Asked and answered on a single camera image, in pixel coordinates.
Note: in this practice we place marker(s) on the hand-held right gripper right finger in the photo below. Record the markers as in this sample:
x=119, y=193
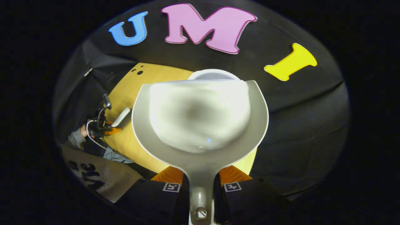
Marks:
x=250, y=203

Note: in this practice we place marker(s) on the white dustpan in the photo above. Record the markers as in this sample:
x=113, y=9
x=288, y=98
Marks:
x=200, y=118

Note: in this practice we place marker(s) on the white cloth clip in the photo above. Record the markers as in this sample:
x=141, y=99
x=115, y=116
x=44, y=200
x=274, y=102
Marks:
x=88, y=72

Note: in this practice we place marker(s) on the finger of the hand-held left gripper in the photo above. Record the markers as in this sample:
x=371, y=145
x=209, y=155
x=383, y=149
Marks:
x=112, y=129

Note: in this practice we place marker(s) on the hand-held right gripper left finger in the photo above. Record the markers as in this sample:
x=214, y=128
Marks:
x=156, y=203

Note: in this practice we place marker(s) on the pale geometric patterned cloth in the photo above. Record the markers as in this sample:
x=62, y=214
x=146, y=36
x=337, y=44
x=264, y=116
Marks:
x=114, y=155

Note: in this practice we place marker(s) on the black backdrop cloth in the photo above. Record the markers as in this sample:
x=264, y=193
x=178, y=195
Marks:
x=297, y=118

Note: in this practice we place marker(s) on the white ribbed garbage bin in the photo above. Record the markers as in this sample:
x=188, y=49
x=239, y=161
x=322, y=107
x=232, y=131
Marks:
x=214, y=75

